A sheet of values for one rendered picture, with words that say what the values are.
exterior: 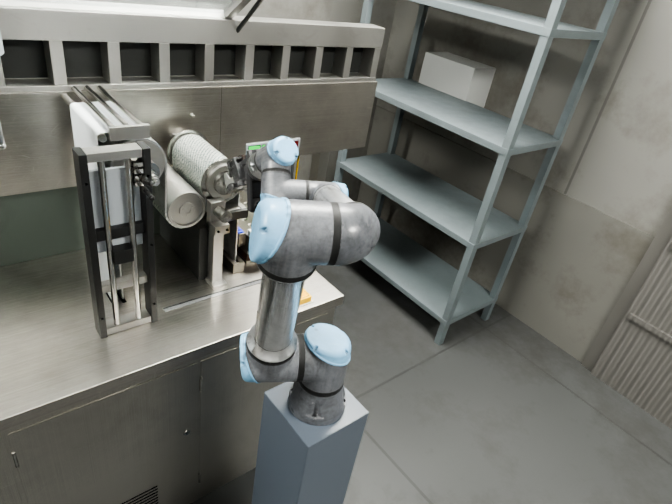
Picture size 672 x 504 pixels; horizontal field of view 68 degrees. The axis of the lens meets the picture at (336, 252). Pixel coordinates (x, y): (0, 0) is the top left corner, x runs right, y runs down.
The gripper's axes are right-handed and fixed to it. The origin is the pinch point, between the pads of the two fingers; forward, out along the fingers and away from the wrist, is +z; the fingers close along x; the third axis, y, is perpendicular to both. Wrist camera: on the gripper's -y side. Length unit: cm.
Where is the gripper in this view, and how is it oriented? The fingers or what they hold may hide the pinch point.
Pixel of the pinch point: (232, 192)
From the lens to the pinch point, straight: 155.7
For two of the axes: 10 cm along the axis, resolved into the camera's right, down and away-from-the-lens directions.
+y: -2.7, -9.6, -0.1
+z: -5.7, 1.5, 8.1
